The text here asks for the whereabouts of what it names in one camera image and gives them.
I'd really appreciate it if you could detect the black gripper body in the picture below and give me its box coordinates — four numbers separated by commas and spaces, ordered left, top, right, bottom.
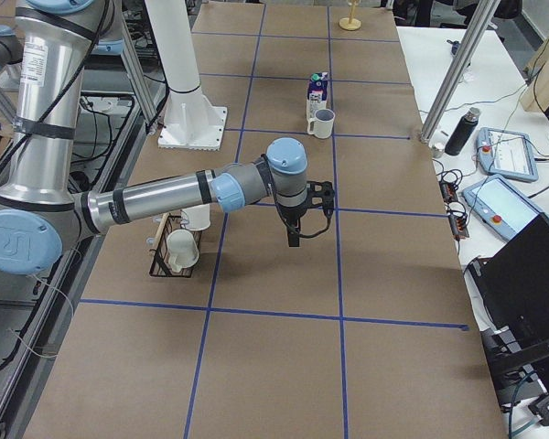
281, 208, 305, 231

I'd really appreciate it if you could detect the white ribbed mug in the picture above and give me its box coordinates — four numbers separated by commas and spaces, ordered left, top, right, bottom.
307, 108, 336, 139

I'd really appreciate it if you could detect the blue white milk carton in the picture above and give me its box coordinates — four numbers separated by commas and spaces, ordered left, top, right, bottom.
306, 71, 328, 120

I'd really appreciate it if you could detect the wooden cup tree stand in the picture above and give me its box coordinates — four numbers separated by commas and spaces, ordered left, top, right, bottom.
339, 0, 361, 31

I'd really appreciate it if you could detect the white mug on rack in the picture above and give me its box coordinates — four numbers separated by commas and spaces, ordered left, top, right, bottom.
166, 229, 199, 273
180, 204, 211, 231

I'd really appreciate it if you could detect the black water bottle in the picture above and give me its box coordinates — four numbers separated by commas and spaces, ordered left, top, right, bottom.
445, 107, 481, 156

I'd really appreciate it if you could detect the teach pendant near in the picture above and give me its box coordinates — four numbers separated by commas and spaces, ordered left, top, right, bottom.
462, 175, 544, 241

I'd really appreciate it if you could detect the teach pendant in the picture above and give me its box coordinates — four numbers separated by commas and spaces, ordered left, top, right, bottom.
476, 127, 539, 182
462, 175, 544, 241

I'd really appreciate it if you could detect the teach pendant far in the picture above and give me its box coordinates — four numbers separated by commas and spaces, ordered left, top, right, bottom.
476, 127, 539, 182

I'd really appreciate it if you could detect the black monitor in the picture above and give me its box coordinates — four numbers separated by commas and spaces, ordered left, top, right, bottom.
467, 212, 549, 399

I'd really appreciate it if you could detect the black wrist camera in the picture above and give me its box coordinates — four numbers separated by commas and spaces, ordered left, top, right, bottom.
307, 180, 335, 219

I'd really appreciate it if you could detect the black wire mug rack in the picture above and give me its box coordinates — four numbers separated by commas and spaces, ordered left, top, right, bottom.
148, 213, 202, 278

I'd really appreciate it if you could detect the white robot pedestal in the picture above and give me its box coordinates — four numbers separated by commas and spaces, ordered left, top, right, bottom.
145, 0, 228, 151

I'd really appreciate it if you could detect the aluminium frame post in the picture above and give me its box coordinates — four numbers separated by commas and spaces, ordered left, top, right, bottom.
420, 0, 501, 145

